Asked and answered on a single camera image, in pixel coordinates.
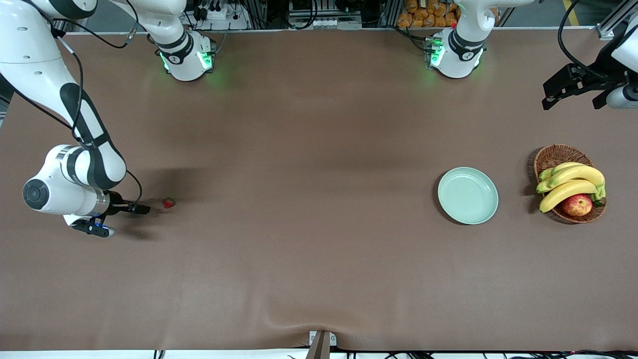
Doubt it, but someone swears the pale green round plate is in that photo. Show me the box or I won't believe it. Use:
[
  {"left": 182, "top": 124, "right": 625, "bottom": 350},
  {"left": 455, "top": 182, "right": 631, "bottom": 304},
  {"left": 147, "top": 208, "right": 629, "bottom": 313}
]
[{"left": 438, "top": 167, "right": 499, "bottom": 225}]

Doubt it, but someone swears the brown wicker basket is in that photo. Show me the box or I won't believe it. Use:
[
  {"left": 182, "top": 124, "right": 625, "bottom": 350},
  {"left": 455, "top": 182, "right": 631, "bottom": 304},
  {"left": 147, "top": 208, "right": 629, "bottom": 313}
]
[{"left": 533, "top": 144, "right": 608, "bottom": 224}]

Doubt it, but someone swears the yellow banana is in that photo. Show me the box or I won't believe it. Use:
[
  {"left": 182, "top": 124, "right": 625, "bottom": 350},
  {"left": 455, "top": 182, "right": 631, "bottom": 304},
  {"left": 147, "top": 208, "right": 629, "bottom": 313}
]
[
  {"left": 538, "top": 162, "right": 586, "bottom": 182},
  {"left": 539, "top": 179, "right": 599, "bottom": 214},
  {"left": 536, "top": 165, "right": 606, "bottom": 200}
]

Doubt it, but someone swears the red apple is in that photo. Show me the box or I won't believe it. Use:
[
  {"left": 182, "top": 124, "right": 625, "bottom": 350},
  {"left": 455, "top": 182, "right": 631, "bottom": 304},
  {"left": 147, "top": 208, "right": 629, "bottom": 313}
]
[{"left": 562, "top": 193, "right": 594, "bottom": 217}]

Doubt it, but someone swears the pack of brown bread rolls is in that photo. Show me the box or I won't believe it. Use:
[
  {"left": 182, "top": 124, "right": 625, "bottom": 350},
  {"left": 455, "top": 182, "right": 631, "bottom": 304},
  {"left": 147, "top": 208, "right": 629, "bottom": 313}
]
[{"left": 397, "top": 0, "right": 499, "bottom": 28}]

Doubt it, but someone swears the brown table cover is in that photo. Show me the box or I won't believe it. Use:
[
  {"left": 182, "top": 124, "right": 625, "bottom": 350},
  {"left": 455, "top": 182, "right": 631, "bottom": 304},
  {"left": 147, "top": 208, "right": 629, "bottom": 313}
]
[{"left": 0, "top": 27, "right": 638, "bottom": 352}]

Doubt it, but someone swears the white power strip with plugs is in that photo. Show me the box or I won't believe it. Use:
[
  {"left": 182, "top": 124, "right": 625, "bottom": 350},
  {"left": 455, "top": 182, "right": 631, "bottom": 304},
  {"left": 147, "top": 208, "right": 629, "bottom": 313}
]
[{"left": 192, "top": 0, "right": 250, "bottom": 30}]

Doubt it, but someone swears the long white socket strip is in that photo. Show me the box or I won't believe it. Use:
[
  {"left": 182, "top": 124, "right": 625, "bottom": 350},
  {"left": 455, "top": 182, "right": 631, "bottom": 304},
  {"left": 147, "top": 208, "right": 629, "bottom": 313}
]
[{"left": 312, "top": 19, "right": 362, "bottom": 29}]

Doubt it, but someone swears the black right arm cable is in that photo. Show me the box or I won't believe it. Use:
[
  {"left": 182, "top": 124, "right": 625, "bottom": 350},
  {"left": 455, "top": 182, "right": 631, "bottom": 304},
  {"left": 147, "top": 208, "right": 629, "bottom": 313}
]
[{"left": 50, "top": 0, "right": 145, "bottom": 206}]

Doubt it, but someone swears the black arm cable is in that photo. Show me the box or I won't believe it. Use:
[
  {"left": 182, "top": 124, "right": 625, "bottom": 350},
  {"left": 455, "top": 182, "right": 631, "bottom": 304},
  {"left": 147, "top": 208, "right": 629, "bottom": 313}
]
[
  {"left": 557, "top": 0, "right": 624, "bottom": 83},
  {"left": 50, "top": 0, "right": 145, "bottom": 206}
]

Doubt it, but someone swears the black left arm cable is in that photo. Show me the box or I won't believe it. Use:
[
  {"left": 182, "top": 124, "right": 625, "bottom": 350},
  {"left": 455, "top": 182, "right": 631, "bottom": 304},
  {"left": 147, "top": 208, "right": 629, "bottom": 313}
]
[{"left": 557, "top": 0, "right": 624, "bottom": 83}]

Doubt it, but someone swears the aluminium frame strut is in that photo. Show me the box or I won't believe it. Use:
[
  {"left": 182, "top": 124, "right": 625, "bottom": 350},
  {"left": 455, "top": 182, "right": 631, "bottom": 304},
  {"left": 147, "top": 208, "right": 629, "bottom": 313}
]
[{"left": 596, "top": 0, "right": 638, "bottom": 40}]

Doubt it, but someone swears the aluminium frame post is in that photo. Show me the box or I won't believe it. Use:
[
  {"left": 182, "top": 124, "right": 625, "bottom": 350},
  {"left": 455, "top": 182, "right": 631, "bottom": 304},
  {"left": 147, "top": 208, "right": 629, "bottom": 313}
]
[
  {"left": 245, "top": 0, "right": 272, "bottom": 29},
  {"left": 380, "top": 0, "right": 403, "bottom": 28}
]

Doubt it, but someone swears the table edge camera post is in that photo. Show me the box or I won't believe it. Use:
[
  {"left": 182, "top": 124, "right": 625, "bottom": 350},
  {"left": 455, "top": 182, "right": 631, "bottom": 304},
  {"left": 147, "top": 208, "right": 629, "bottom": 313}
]
[{"left": 306, "top": 331, "right": 337, "bottom": 359}]

